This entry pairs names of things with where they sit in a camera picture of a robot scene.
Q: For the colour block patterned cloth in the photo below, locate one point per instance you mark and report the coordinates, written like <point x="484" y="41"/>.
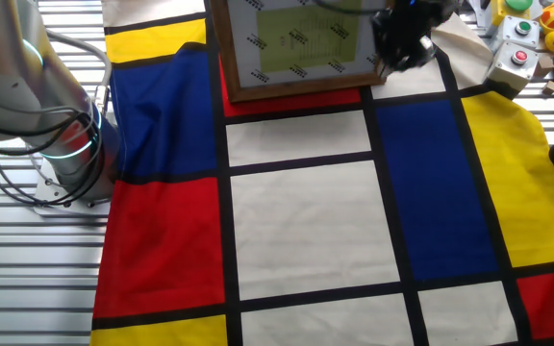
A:
<point x="306" y="230"/>

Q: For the grey box with red button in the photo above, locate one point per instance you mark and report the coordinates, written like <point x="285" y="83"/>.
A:
<point x="517" y="62"/>

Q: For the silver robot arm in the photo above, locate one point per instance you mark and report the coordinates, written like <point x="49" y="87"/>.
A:
<point x="7" y="72"/>

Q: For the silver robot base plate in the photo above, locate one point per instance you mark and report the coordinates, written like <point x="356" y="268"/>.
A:
<point x="96" y="209"/>

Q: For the grey box with green button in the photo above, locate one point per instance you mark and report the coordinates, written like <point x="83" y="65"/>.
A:
<point x="522" y="30"/>

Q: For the yellow box with green button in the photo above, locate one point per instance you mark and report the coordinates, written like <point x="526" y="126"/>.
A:
<point x="518" y="5"/>

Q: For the small wooden block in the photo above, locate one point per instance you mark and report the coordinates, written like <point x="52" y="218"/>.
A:
<point x="544" y="66"/>

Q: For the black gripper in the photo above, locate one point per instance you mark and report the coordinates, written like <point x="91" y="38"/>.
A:
<point x="402" y="24"/>

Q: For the tiny wooden cube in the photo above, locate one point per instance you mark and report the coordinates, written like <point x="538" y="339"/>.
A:
<point x="550" y="88"/>

